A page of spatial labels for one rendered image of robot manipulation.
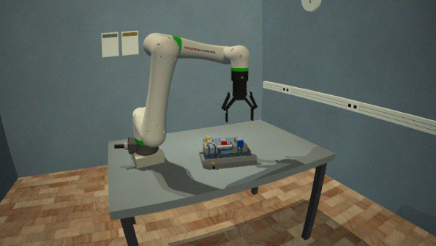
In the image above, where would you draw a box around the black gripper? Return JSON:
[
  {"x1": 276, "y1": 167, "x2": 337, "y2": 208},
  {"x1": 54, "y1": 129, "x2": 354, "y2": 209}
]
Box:
[{"x1": 222, "y1": 81, "x2": 257, "y2": 122}]

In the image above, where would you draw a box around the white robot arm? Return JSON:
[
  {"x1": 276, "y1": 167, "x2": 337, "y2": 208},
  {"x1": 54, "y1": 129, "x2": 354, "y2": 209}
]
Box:
[{"x1": 114, "y1": 33, "x2": 250, "y2": 156}]

